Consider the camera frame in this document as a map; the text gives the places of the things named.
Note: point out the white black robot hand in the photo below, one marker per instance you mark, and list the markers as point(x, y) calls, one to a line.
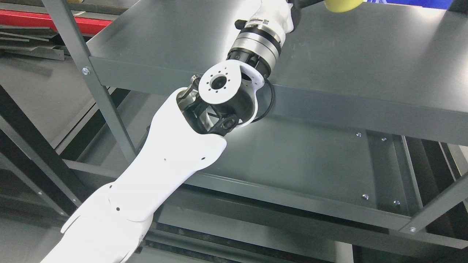
point(278, 17)

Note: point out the yellow plastic cup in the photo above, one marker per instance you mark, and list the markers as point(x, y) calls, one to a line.
point(341, 6)

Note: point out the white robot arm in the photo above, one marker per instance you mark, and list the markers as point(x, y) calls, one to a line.
point(186, 134)

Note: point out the grey metal shelf unit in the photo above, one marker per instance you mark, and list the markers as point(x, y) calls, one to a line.
point(339, 81)

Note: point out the black metal shelf rack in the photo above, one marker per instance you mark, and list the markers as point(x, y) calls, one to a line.
point(58, 185)

